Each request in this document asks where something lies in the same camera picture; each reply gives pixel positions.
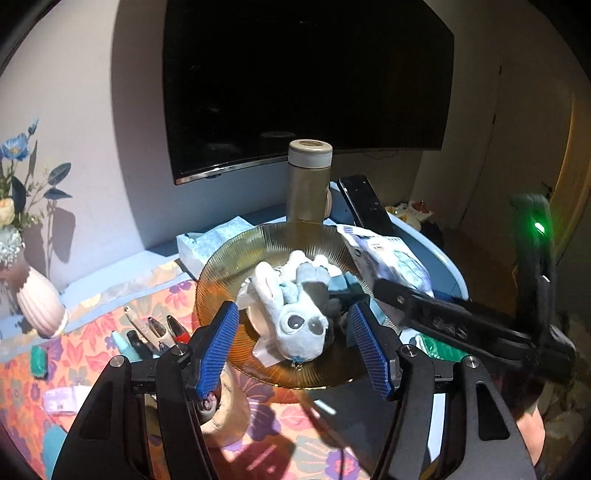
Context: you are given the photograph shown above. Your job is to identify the green packet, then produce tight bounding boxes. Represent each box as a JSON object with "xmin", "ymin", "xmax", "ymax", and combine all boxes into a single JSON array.
[{"xmin": 409, "ymin": 333, "xmax": 467, "ymax": 363}]

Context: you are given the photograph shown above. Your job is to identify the white tissue packet with print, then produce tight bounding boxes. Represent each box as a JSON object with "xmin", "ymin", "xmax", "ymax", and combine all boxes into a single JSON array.
[{"xmin": 337, "ymin": 224, "xmax": 434, "ymax": 297}]

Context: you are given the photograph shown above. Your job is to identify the purple wet wipes pack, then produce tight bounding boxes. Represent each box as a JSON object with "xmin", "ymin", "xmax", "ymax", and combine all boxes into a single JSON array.
[{"xmin": 42, "ymin": 385, "xmax": 92, "ymax": 416}]

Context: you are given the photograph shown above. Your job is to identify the brown paper pen holder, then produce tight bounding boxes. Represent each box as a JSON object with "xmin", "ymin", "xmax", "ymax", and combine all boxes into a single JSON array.
[{"xmin": 143, "ymin": 364, "xmax": 250, "ymax": 449}]

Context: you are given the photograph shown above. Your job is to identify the teal cloth pouch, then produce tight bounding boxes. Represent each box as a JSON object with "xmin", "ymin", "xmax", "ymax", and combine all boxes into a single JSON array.
[{"xmin": 41, "ymin": 424, "xmax": 67, "ymax": 479}]

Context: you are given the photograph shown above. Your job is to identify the black remote control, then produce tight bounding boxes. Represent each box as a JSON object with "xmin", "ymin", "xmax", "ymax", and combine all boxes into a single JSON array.
[{"xmin": 337, "ymin": 175, "xmax": 396, "ymax": 236}]

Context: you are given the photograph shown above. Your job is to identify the green small pouch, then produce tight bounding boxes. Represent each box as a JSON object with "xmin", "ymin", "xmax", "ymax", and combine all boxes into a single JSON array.
[{"xmin": 30, "ymin": 345, "xmax": 48, "ymax": 379}]

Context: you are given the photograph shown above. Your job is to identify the grey plush toy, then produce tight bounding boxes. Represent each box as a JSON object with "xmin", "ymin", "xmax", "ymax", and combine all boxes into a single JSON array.
[{"xmin": 236, "ymin": 250, "xmax": 366, "ymax": 367}]

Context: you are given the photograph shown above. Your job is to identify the floral orange tablecloth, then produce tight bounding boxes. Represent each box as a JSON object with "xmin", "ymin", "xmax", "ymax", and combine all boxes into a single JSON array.
[{"xmin": 1, "ymin": 281, "xmax": 365, "ymax": 479}]

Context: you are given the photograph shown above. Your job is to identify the pink ribbed vase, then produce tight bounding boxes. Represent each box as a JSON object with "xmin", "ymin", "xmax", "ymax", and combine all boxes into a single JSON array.
[{"xmin": 16, "ymin": 265, "xmax": 69, "ymax": 338}]

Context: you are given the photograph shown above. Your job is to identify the beige thermos bottle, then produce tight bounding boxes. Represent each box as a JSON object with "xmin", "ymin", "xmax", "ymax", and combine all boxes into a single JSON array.
[{"xmin": 287, "ymin": 139, "xmax": 332, "ymax": 223}]

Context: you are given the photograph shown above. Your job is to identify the artificial flower bouquet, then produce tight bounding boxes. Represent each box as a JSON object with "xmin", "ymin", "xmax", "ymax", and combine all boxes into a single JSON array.
[{"xmin": 1, "ymin": 120, "xmax": 72, "ymax": 270}]

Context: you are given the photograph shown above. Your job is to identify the black television screen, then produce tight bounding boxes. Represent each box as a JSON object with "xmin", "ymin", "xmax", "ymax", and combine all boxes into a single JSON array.
[{"xmin": 162, "ymin": 1, "xmax": 455, "ymax": 185}]

